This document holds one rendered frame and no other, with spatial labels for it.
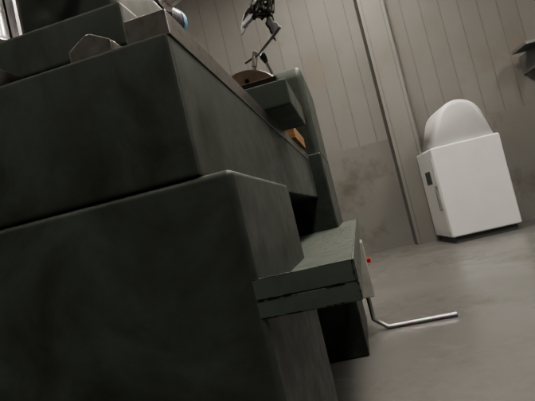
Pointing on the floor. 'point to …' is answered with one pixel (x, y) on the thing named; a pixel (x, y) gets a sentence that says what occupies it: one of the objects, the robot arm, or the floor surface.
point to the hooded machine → (466, 175)
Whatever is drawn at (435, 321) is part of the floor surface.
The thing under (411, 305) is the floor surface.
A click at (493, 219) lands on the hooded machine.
